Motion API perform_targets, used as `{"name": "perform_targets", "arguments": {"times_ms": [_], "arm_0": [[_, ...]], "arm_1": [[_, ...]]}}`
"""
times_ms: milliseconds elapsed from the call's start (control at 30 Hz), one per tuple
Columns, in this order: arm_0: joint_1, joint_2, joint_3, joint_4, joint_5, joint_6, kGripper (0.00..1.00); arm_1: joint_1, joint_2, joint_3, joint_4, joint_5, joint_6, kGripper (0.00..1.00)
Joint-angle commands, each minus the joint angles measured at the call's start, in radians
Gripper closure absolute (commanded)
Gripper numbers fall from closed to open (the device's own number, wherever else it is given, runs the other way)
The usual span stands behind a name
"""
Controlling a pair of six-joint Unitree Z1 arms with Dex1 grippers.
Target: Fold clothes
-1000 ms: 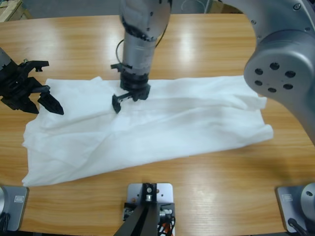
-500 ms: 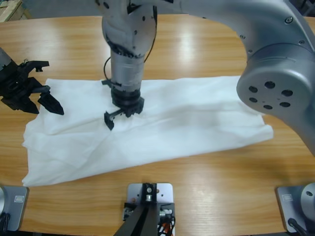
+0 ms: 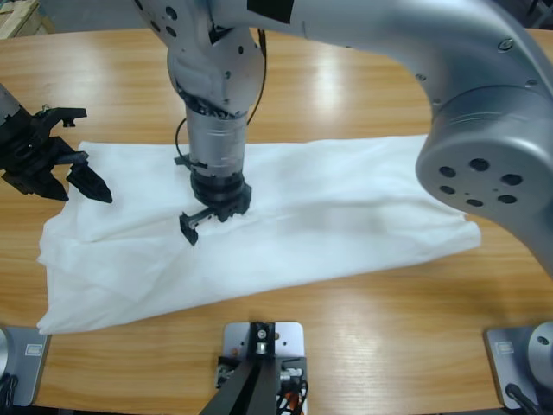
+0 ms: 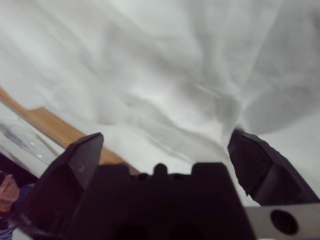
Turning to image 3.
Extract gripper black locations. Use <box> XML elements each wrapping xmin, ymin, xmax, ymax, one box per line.
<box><xmin>0</xmin><ymin>112</ymin><xmax>114</xmax><ymax>205</ymax></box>
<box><xmin>178</xmin><ymin>169</ymin><xmax>254</xmax><ymax>248</ymax></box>

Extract white t-shirt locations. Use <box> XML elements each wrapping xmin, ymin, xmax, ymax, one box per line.
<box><xmin>36</xmin><ymin>134</ymin><xmax>482</xmax><ymax>336</ymax></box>

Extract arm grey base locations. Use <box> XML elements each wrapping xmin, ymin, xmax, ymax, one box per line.
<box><xmin>482</xmin><ymin>320</ymin><xmax>553</xmax><ymax>410</ymax></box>
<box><xmin>0</xmin><ymin>326</ymin><xmax>52</xmax><ymax>407</ymax></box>

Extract white mounting block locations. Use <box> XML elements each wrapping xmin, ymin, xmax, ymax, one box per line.
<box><xmin>222</xmin><ymin>320</ymin><xmax>310</xmax><ymax>415</ymax></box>

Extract silver metal clamp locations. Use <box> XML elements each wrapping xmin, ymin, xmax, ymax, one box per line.
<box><xmin>215</xmin><ymin>354</ymin><xmax>238</xmax><ymax>389</ymax></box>
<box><xmin>278</xmin><ymin>356</ymin><xmax>308</xmax><ymax>389</ymax></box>

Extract stacked wooden boards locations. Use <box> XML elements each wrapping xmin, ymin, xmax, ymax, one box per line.
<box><xmin>0</xmin><ymin>0</ymin><xmax>57</xmax><ymax>40</ymax></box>

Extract dark camera post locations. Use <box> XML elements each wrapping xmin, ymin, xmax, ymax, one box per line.
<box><xmin>199</xmin><ymin>320</ymin><xmax>280</xmax><ymax>415</ymax></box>

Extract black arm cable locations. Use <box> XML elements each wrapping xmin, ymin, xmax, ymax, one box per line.
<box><xmin>174</xmin><ymin>28</ymin><xmax>269</xmax><ymax>163</ymax></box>

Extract orange and black cable bundle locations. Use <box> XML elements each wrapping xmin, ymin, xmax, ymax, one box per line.
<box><xmin>275</xmin><ymin>379</ymin><xmax>310</xmax><ymax>415</ymax></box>

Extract black base cable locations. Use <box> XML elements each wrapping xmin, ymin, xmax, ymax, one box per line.
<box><xmin>504</xmin><ymin>382</ymin><xmax>541</xmax><ymax>415</ymax></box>
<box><xmin>0</xmin><ymin>373</ymin><xmax>21</xmax><ymax>408</ymax></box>

